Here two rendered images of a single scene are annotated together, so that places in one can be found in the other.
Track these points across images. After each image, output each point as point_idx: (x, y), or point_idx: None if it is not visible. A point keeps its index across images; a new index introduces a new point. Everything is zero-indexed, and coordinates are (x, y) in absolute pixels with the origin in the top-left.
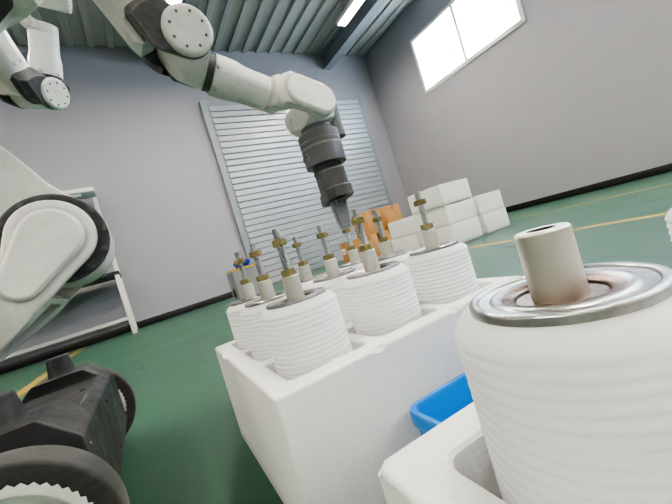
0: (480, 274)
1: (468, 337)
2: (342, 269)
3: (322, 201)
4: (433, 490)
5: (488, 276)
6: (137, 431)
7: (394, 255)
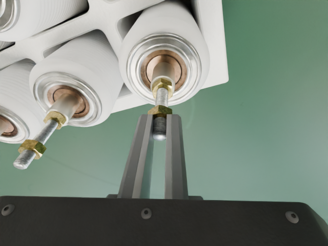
0: (304, 181)
1: None
2: (138, 31)
3: (245, 243)
4: None
5: (288, 178)
6: None
7: (36, 101)
